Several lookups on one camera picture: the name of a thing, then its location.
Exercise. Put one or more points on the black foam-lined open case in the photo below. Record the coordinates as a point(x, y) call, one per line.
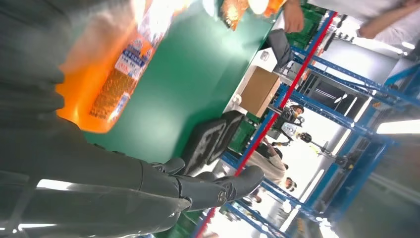
point(210, 144)

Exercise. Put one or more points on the blue metal shelving rack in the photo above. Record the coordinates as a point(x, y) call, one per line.
point(361, 128)

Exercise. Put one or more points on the yellow plastic sheet mat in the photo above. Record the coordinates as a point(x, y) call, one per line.
point(233, 13)

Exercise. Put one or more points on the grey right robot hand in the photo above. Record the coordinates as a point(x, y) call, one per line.
point(82, 184)

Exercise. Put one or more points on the brown cardboard box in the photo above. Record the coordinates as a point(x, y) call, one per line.
point(259, 92)

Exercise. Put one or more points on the small white plastic piece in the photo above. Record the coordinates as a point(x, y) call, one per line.
point(237, 99)

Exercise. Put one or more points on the green plastic crate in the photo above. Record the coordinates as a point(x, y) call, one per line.
point(242, 134)
point(306, 29)

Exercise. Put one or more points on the humanoid robot on stand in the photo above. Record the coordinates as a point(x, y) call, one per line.
point(290, 126)

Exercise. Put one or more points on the red metal post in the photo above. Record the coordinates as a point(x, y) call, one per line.
point(279, 108)

